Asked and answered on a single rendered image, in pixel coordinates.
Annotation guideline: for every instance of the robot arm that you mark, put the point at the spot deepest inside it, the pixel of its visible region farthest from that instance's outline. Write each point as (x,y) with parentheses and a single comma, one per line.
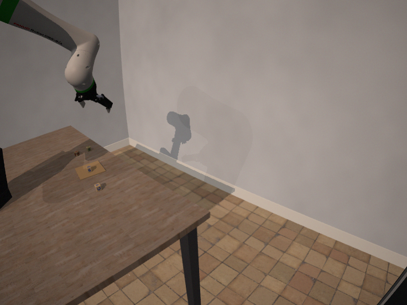
(84,46)

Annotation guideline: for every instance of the orange flat mat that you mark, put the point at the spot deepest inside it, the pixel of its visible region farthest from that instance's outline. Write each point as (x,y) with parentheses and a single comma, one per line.
(97,168)

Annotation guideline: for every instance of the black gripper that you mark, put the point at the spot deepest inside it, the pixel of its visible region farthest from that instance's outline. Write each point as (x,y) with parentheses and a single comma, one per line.
(101,99)

